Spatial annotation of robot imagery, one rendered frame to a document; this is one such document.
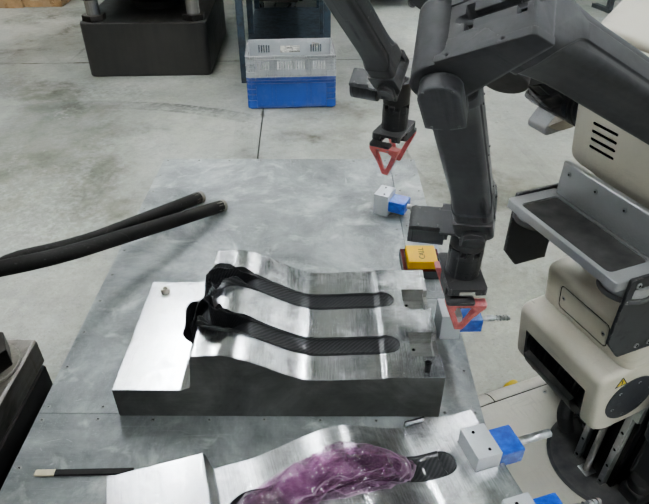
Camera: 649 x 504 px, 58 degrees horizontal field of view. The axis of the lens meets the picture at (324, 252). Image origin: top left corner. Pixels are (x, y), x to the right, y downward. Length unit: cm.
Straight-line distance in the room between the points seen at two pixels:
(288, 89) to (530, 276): 218
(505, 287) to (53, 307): 184
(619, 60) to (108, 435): 82
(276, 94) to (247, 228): 279
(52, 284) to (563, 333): 210
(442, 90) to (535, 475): 121
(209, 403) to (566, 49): 69
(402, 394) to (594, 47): 56
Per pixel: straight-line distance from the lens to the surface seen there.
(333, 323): 97
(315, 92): 410
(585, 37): 55
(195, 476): 77
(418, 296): 105
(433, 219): 93
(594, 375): 111
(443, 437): 87
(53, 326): 249
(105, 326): 116
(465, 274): 99
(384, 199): 137
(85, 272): 272
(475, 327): 108
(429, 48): 54
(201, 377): 90
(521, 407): 172
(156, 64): 487
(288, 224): 136
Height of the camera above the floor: 154
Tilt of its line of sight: 36 degrees down
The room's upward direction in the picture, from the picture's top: straight up
